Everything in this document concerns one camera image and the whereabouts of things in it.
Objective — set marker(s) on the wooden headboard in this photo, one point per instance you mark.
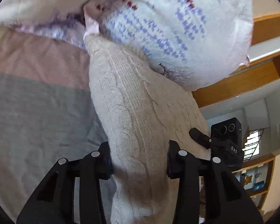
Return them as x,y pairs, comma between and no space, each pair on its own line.
263,69

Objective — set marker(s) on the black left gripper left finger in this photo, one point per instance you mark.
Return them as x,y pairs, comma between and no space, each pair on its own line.
69,184

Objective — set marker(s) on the pink floral pillow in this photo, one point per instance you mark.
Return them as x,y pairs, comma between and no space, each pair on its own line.
58,19

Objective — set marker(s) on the pastel patchwork bed quilt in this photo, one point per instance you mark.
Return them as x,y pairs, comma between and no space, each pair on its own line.
46,113

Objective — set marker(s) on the wooden bookshelf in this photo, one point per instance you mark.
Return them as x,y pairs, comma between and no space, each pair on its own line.
255,176

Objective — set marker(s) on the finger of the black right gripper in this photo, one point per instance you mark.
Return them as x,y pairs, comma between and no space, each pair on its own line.
200,138

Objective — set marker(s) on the bright window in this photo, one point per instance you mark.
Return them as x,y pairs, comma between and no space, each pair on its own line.
257,144

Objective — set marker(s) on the beige cable-knit sweater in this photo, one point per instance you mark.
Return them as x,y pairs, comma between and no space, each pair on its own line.
141,111

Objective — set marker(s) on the white blue-patterned pillow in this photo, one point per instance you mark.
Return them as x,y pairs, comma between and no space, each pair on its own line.
195,43

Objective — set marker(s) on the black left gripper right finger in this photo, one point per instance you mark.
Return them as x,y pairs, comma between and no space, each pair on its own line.
226,200

